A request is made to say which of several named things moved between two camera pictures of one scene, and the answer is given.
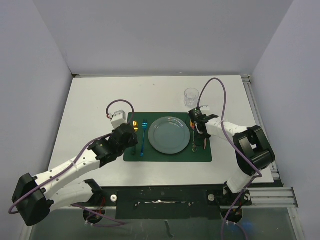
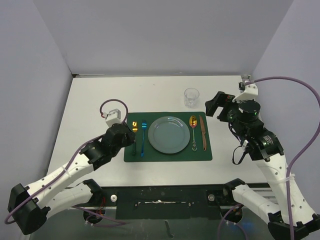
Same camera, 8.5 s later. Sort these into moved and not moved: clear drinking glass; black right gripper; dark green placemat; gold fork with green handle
Moved: black right gripper
Not moved: dark green placemat; gold fork with green handle; clear drinking glass
